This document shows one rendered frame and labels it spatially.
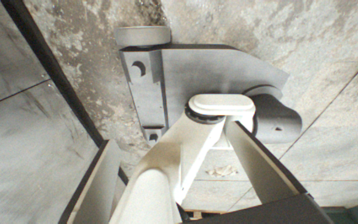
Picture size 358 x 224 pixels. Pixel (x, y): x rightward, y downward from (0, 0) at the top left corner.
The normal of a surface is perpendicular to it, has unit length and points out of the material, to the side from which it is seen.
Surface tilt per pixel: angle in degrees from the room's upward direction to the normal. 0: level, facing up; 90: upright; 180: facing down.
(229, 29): 0
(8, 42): 90
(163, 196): 90
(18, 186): 90
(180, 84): 0
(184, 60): 0
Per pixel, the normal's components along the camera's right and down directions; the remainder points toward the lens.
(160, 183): -0.01, -0.79
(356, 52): -0.04, 0.61
